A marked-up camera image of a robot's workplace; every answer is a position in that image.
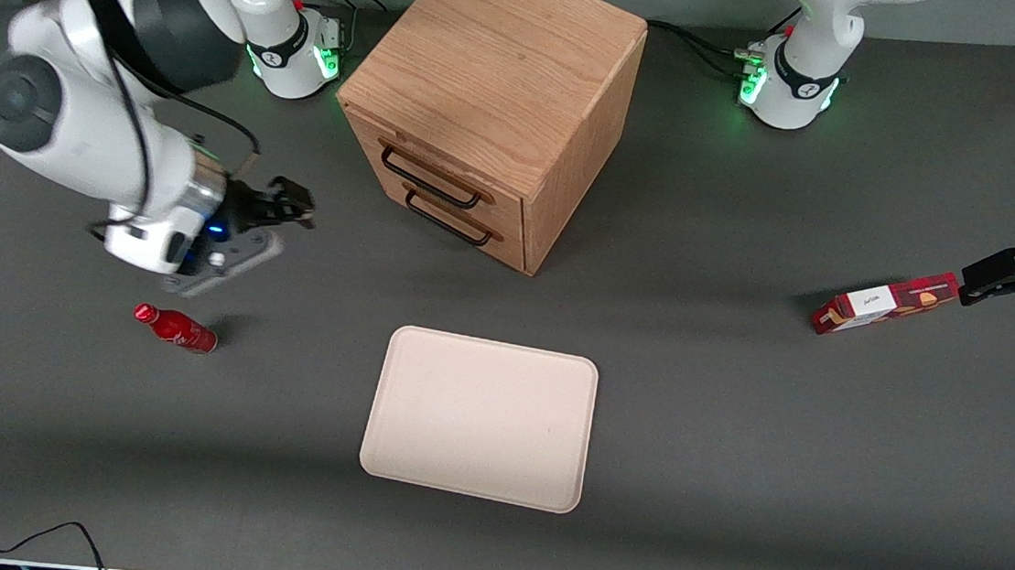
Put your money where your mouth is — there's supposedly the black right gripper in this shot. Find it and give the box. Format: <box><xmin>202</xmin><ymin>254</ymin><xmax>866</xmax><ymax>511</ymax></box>
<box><xmin>218</xmin><ymin>170</ymin><xmax>321</xmax><ymax>247</ymax></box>

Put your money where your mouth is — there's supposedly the wooden drawer with black handle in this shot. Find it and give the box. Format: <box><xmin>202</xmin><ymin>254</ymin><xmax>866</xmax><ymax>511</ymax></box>
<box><xmin>333</xmin><ymin>103</ymin><xmax>534</xmax><ymax>231</ymax></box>
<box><xmin>353</xmin><ymin>157</ymin><xmax>536</xmax><ymax>274</ymax></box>

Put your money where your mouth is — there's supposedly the wooden two-drawer cabinet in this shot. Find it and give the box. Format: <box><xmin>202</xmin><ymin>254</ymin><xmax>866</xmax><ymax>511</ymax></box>
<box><xmin>323</xmin><ymin>0</ymin><xmax>651</xmax><ymax>285</ymax></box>

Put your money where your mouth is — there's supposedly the red cookie box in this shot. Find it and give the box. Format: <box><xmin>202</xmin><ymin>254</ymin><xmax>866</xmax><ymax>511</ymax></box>
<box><xmin>809</xmin><ymin>261</ymin><xmax>963</xmax><ymax>347</ymax></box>

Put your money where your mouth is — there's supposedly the red bottle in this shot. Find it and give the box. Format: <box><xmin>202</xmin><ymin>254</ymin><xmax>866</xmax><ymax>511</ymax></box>
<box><xmin>130</xmin><ymin>302</ymin><xmax>221</xmax><ymax>357</ymax></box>

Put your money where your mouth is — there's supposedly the beige rectangular tray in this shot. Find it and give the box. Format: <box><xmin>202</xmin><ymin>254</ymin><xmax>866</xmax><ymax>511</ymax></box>
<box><xmin>356</xmin><ymin>322</ymin><xmax>602</xmax><ymax>517</ymax></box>

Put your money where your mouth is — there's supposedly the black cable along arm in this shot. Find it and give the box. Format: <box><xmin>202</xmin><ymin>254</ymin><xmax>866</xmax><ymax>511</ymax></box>
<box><xmin>88</xmin><ymin>0</ymin><xmax>276</xmax><ymax>250</ymax></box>

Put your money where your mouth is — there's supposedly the black left base cable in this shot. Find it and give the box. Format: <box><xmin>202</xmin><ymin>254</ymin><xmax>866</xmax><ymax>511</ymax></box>
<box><xmin>642</xmin><ymin>18</ymin><xmax>762</xmax><ymax>80</ymax></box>

